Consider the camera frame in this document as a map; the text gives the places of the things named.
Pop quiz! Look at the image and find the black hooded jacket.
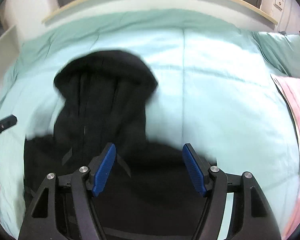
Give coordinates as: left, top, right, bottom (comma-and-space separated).
24, 50, 205, 239

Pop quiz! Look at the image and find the teal quilted bed cover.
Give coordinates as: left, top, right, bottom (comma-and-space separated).
0, 9, 300, 237

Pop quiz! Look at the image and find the teal pillow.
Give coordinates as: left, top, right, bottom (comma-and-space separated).
251, 31, 300, 78

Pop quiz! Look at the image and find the white wall shelf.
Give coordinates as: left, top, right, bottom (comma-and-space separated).
0, 25, 19, 67

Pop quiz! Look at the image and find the white wall socket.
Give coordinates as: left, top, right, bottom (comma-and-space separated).
274, 0, 284, 11

